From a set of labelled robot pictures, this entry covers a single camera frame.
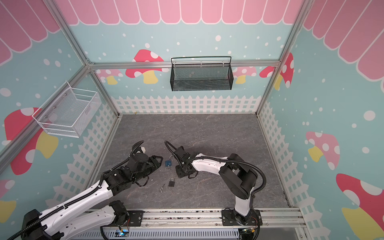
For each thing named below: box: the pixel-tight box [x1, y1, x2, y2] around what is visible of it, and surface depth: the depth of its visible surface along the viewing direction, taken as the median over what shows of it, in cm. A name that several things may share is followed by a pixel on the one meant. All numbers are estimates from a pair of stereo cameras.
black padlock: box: [168, 177, 175, 187], surface depth 87 cm
